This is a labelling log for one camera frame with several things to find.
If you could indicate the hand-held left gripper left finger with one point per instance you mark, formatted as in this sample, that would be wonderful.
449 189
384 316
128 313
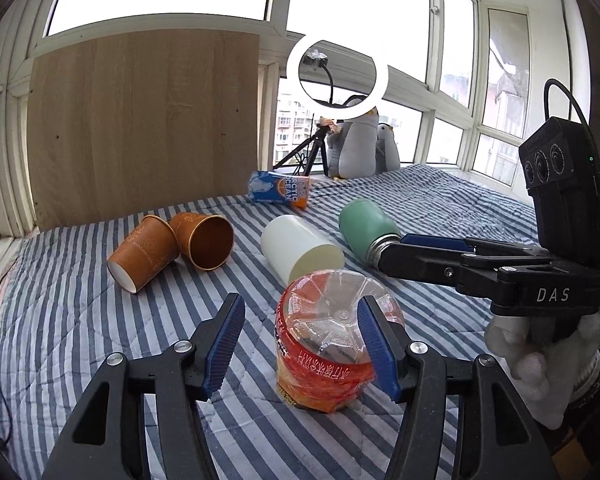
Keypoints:
224 347

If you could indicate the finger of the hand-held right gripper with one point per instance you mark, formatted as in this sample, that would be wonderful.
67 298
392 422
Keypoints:
420 262
437 242

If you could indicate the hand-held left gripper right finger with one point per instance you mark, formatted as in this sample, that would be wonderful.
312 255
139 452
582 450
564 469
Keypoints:
378 347

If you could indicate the orange clear plastic bottle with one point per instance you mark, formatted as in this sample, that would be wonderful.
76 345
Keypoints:
320 360

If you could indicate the green insulated cup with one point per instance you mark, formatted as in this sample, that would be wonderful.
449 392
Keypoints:
365 225

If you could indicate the white cup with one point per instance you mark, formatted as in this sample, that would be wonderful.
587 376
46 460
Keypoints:
290 245

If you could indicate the orange paper cup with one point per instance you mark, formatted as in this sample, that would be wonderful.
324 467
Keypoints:
187 225
145 252

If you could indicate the person's right hand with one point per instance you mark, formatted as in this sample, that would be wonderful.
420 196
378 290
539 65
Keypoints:
542 380

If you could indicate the small grey penguin plush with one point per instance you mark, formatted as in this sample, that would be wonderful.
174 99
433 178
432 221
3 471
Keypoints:
390 152

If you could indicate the large grey penguin plush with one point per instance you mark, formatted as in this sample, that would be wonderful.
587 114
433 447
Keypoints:
355 145

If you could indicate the blue striped blanket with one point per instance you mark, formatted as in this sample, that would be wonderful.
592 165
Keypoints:
80 320

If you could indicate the black tripod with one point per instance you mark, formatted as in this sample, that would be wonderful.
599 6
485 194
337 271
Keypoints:
316 142

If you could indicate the blue snack packet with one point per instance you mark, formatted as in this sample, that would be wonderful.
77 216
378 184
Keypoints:
280 187

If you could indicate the black gooseneck phone holder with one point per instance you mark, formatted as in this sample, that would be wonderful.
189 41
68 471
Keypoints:
330 80

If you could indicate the wooden board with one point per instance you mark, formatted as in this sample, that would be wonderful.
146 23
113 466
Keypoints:
140 125

